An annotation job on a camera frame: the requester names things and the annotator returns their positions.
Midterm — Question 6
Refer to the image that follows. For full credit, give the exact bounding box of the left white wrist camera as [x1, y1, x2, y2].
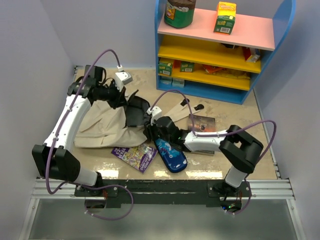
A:
[114, 71, 133, 91]

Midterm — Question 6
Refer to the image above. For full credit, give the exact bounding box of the purple 52-Storey Treehouse book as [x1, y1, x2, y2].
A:
[111, 143, 158, 174]

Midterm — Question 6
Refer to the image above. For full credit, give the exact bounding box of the beige canvas backpack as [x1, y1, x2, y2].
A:
[73, 89, 205, 149]

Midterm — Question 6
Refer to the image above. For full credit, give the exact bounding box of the green brown jar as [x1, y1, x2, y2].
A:
[164, 0, 196, 29]

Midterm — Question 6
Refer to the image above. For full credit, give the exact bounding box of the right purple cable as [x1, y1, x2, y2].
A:
[149, 89, 277, 215]

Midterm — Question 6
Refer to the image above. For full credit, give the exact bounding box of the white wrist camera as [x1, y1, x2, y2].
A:
[114, 71, 133, 91]
[146, 106, 162, 125]

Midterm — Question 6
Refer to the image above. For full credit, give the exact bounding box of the green box middle shelf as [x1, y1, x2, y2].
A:
[179, 61, 195, 73]

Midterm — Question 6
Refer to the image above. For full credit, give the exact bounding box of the aluminium rail frame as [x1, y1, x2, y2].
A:
[17, 65, 305, 240]

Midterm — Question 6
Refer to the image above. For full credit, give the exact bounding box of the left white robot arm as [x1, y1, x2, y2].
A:
[31, 64, 132, 196]

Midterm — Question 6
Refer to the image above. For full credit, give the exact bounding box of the yellow green carton box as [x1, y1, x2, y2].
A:
[213, 1, 237, 35]

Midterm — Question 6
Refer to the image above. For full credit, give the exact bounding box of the light blue box right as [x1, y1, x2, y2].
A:
[171, 78, 185, 88]

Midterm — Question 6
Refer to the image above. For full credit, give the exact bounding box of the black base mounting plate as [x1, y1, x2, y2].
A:
[74, 179, 252, 208]

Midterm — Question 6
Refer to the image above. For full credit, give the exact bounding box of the red white box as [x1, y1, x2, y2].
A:
[242, 46, 261, 63]

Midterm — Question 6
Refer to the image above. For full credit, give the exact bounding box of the purple cable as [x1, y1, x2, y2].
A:
[149, 89, 277, 215]
[44, 48, 134, 221]

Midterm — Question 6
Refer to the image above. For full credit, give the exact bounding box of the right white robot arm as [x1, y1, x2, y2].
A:
[143, 116, 264, 197]

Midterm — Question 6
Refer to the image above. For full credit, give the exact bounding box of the green box left shelf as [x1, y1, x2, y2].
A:
[157, 61, 173, 76]

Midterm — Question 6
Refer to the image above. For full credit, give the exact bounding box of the light blue box left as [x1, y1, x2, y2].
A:
[160, 76, 173, 86]

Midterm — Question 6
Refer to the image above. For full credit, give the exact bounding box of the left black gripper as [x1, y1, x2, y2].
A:
[97, 79, 129, 110]

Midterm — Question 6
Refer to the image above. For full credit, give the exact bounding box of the A Tale of Two Cities book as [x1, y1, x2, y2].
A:
[187, 114, 216, 156]

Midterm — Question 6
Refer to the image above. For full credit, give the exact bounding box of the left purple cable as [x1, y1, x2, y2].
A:
[44, 48, 134, 221]

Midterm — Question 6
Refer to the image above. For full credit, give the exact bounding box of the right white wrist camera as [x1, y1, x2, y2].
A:
[146, 106, 162, 125]

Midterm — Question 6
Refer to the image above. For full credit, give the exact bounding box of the orange snack packet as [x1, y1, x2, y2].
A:
[202, 64, 226, 75]

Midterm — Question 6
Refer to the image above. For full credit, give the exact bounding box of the light blue box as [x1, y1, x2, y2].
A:
[160, 76, 173, 86]
[171, 78, 185, 88]

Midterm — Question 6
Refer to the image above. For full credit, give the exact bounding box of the blue shark pencil case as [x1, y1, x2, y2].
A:
[154, 138, 188, 173]

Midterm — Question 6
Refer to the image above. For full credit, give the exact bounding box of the green box shelf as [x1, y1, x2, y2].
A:
[179, 61, 195, 73]
[157, 61, 173, 76]

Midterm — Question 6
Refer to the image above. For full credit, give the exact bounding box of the blue colourful shelf unit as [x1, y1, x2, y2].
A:
[154, 0, 296, 105]

